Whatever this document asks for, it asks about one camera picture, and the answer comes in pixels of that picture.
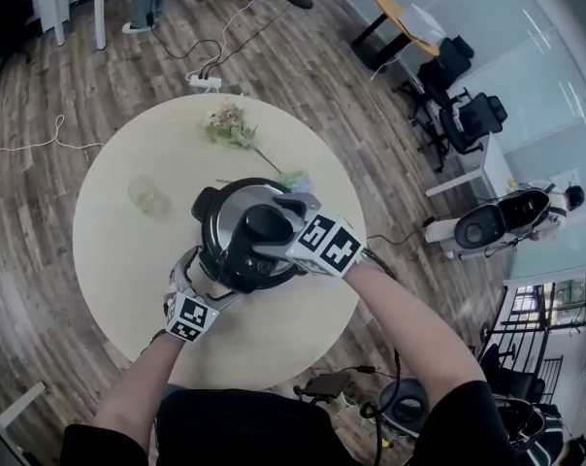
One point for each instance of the open black backpack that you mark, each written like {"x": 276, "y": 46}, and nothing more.
{"x": 402, "y": 408}
{"x": 497, "y": 216}

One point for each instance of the clear glass vase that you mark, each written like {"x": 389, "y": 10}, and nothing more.
{"x": 147, "y": 197}

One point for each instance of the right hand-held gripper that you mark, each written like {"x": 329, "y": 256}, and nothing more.
{"x": 329, "y": 241}

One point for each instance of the black silver pressure cooker lid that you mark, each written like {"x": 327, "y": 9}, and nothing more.
{"x": 264, "y": 226}

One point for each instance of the white power strip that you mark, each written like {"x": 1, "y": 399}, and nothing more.
{"x": 203, "y": 82}

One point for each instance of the person's left forearm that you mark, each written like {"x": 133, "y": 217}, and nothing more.
{"x": 138, "y": 381}

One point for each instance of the pink artificial flower bouquet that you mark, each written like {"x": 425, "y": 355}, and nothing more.
{"x": 230, "y": 126}

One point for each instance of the white box appliance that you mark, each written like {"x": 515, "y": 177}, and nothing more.
{"x": 421, "y": 22}

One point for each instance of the person's right forearm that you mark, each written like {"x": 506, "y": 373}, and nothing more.
{"x": 409, "y": 328}

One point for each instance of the person's black shirt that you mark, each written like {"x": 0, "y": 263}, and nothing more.
{"x": 254, "y": 430}

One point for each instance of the round yellow table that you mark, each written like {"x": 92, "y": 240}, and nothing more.
{"x": 390, "y": 10}

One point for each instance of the round beige table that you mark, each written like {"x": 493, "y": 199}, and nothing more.
{"x": 128, "y": 270}

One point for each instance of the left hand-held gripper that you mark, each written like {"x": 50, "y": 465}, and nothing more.
{"x": 188, "y": 316}

